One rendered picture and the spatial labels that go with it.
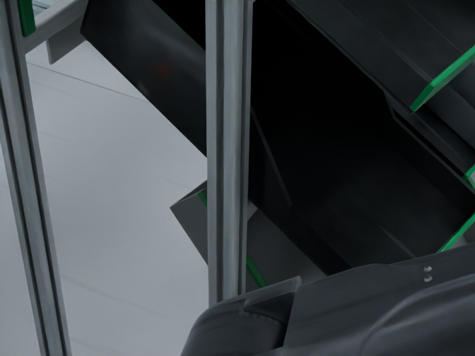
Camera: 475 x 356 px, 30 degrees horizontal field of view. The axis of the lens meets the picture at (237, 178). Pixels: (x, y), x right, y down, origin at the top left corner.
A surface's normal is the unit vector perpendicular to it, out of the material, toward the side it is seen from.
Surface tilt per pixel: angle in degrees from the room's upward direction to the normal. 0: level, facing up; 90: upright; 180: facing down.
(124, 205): 0
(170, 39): 90
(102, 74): 0
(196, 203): 90
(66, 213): 0
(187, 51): 90
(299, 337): 32
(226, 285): 90
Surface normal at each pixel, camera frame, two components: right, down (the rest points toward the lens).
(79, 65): 0.01, -0.78
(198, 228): -0.63, 0.48
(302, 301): -0.44, -0.85
